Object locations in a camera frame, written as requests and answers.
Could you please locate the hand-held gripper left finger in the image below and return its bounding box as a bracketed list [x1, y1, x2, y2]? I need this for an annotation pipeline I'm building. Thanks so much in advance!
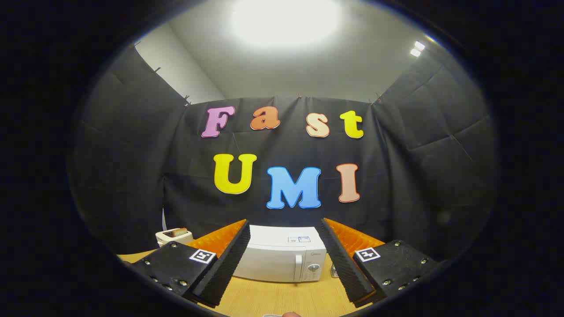
[130, 219, 251, 308]

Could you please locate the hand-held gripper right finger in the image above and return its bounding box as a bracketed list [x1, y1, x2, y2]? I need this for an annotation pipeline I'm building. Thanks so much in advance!
[318, 217, 441, 308]

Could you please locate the white toaster oven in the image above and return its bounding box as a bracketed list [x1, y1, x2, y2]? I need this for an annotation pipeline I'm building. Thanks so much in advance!
[232, 225, 327, 283]

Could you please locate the white pop-up toaster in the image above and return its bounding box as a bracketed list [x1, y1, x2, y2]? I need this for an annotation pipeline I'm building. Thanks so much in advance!
[156, 228, 193, 248]

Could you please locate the black backdrop cloth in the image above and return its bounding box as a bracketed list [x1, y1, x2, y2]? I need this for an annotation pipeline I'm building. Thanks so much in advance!
[68, 42, 501, 265]

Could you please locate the large ceiling light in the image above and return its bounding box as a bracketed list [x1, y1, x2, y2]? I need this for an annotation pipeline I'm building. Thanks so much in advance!
[231, 0, 342, 47]

